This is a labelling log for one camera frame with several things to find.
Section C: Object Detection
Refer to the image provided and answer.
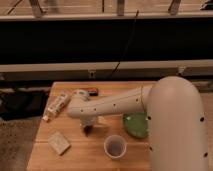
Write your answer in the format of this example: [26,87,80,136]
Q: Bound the red dried pepper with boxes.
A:
[84,126,92,136]

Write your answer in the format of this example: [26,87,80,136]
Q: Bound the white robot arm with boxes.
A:
[68,76,209,171]

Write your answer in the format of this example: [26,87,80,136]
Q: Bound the dark brown rectangular block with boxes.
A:
[80,87,98,96]

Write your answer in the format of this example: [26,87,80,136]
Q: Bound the white toothpaste tube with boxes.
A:
[42,93,70,122]

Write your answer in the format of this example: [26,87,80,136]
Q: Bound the green round plate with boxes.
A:
[122,112,148,139]

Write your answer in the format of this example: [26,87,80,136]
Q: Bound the black hanging cable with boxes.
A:
[106,9,140,80]

